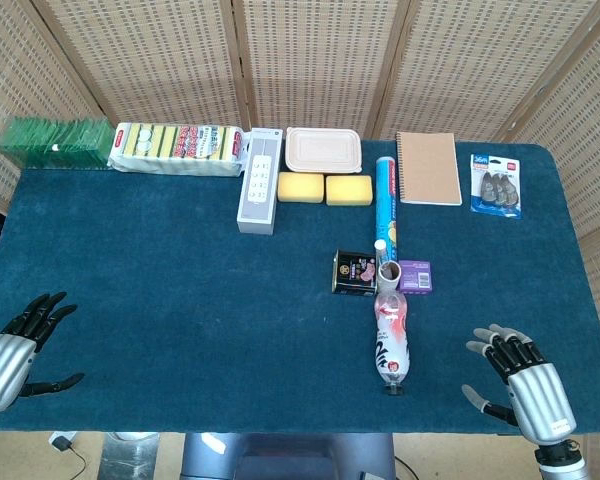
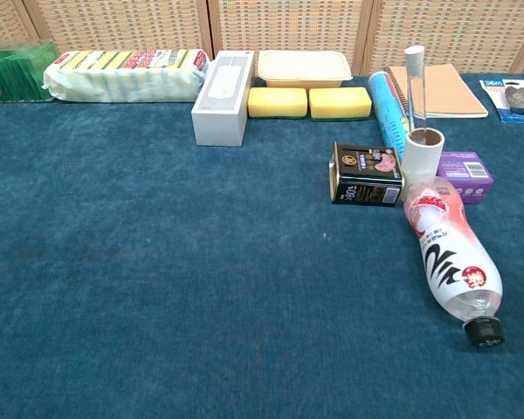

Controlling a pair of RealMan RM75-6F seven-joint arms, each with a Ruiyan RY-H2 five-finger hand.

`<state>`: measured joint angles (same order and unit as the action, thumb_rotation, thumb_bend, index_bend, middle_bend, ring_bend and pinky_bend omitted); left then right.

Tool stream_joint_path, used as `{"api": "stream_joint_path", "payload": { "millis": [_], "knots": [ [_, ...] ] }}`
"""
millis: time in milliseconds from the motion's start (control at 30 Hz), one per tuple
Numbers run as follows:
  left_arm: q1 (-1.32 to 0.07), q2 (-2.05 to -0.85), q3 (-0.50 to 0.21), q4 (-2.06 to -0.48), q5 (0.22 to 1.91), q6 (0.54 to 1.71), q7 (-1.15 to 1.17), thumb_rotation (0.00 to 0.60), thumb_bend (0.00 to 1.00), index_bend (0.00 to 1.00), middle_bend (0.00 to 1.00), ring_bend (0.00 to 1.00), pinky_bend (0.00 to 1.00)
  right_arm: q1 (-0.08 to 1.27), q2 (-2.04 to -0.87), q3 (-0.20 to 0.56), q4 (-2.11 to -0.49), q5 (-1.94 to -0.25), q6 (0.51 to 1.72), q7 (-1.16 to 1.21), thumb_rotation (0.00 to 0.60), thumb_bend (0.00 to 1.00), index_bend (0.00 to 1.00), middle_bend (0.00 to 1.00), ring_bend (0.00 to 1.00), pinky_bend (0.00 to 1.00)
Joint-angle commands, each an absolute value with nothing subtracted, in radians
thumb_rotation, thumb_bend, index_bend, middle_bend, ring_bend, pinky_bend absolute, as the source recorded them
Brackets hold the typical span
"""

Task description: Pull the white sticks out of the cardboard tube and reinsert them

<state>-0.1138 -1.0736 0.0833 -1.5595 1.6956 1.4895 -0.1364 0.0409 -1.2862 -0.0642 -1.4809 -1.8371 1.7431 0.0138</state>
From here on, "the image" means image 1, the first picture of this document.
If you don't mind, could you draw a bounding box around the beige lidded food container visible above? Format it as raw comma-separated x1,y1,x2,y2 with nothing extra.
284,126,364,175

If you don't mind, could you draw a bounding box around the white power strip box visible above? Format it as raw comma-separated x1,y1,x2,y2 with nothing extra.
236,127,285,236

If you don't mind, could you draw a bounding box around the yellow sponge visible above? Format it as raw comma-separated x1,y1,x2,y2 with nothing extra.
325,174,374,207
277,172,325,204

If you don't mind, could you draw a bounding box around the plastic drink bottle red label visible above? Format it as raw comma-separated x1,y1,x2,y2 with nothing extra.
373,290,412,398

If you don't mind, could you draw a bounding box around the green packaged sheet stack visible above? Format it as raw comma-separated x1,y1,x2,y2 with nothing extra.
0,116,116,169

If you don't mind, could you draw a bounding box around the small grey roll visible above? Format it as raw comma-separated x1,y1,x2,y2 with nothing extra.
377,259,404,293

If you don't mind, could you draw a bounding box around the brown spiral notebook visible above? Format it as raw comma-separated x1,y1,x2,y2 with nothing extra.
395,130,464,206

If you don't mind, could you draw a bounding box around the blue cling film roll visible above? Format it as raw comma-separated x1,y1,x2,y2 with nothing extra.
374,156,402,264

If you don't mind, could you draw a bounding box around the small purple box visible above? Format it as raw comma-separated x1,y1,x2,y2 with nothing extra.
397,259,434,295

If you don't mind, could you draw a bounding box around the metallic floor stand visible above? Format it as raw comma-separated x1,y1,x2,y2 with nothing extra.
99,432,161,480

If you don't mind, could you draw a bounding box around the woven folding screen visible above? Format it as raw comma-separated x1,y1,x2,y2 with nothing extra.
0,0,600,451

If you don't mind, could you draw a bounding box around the blue table mat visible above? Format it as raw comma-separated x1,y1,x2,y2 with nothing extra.
0,142,600,435

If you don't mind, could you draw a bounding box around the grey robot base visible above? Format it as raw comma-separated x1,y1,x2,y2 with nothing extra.
179,432,399,480

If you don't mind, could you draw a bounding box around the black luncheon meat can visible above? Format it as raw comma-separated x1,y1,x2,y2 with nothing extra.
331,248,380,296

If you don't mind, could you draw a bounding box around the packaged yellow sponge multipack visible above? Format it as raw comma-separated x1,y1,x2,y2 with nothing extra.
107,121,248,178

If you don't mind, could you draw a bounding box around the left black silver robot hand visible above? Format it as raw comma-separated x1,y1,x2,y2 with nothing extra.
0,292,86,414

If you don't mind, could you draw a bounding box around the right grey silver robot hand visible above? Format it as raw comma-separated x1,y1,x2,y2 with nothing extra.
460,323,579,446

